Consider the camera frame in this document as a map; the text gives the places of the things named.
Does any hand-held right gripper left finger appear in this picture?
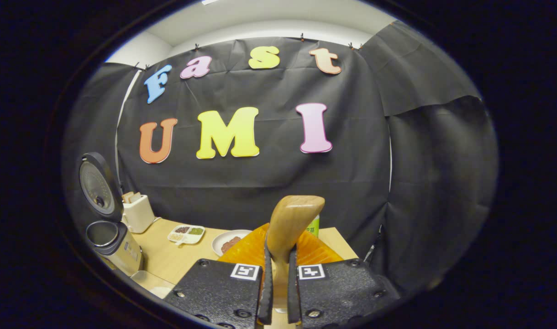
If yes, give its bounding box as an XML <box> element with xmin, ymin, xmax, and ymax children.
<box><xmin>164</xmin><ymin>224</ymin><xmax>274</xmax><ymax>328</ymax></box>

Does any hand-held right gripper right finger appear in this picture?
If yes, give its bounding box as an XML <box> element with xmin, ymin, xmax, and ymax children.
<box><xmin>285</xmin><ymin>231</ymin><xmax>400</xmax><ymax>328</ymax></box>

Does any wooden spoon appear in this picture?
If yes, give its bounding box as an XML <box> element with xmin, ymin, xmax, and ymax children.
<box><xmin>266</xmin><ymin>195</ymin><xmax>326</xmax><ymax>311</ymax></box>

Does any clear container of white rice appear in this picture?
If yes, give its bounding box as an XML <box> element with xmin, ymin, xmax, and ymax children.
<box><xmin>131</xmin><ymin>270</ymin><xmax>176</xmax><ymax>300</ymax></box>

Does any dark grey rice cooker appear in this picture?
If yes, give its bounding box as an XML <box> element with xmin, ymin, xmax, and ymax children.
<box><xmin>78</xmin><ymin>152</ymin><xmax>145</xmax><ymax>277</ymax></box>

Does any red meat piece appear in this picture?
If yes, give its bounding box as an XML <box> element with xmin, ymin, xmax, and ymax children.
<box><xmin>221</xmin><ymin>236</ymin><xmax>243</xmax><ymax>253</ymax></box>

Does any white round plate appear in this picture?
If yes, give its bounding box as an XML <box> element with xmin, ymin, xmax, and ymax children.
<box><xmin>212</xmin><ymin>229</ymin><xmax>252</xmax><ymax>256</ymax></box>

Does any white divided condiment dish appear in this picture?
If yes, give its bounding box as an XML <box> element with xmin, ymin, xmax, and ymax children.
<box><xmin>168</xmin><ymin>225</ymin><xmax>205</xmax><ymax>246</ymax></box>

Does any white toaster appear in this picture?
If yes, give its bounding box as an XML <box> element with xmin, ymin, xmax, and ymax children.
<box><xmin>122</xmin><ymin>191</ymin><xmax>156</xmax><ymax>234</ymax></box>

